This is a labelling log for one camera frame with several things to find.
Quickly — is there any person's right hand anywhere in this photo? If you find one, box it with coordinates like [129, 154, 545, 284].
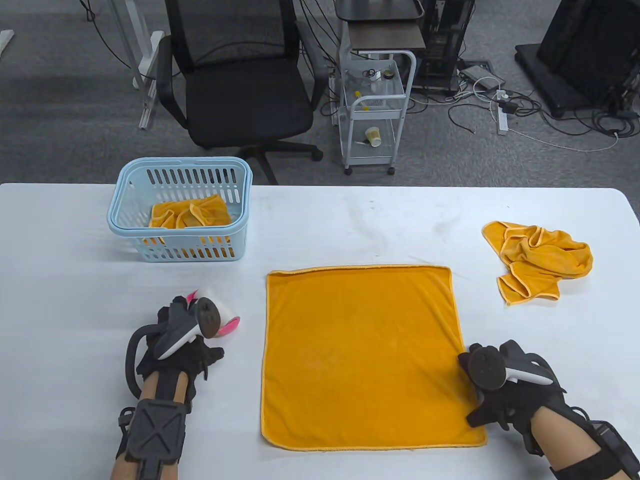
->
[457, 340, 568, 457]

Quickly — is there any person's left hand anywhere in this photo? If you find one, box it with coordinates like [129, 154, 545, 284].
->
[136, 296, 225, 402]

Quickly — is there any pink lint roller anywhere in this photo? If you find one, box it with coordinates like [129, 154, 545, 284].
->
[186, 288, 241, 338]

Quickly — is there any yellow square towel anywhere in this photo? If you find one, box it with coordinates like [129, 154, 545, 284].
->
[142, 194, 233, 261]
[260, 264, 488, 451]
[481, 220, 594, 306]

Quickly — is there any person's right forearm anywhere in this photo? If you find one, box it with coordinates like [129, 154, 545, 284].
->
[530, 405, 616, 480]

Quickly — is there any grey tracking controller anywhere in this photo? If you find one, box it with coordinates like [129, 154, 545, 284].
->
[125, 296, 221, 400]
[472, 348, 555, 392]

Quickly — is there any light blue plastic basket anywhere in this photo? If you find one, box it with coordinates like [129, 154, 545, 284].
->
[107, 156, 254, 263]

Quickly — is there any black office chair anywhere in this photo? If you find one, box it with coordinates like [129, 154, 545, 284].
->
[156, 0, 331, 186]

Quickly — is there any white utility cart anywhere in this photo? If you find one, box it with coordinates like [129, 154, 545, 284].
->
[338, 50, 417, 176]

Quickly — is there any white power strip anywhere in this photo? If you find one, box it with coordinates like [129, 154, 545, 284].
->
[496, 89, 510, 136]

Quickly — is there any grey power adapter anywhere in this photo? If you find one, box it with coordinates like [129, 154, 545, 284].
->
[458, 65, 505, 92]

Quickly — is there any black display stand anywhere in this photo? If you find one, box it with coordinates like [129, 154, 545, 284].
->
[515, 0, 640, 118]

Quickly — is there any black computer tower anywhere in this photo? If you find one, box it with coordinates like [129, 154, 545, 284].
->
[417, 0, 476, 93]

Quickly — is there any brown board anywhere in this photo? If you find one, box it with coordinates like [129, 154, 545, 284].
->
[347, 22, 427, 51]

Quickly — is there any black side table top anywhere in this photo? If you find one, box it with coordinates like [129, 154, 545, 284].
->
[334, 0, 426, 22]

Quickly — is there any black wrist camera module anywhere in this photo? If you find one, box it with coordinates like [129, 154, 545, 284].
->
[116, 399, 188, 480]
[550, 420, 640, 480]

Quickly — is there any white cable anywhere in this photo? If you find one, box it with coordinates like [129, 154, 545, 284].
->
[507, 127, 621, 152]

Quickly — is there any white desk leg frame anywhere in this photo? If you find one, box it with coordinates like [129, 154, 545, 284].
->
[107, 0, 166, 131]

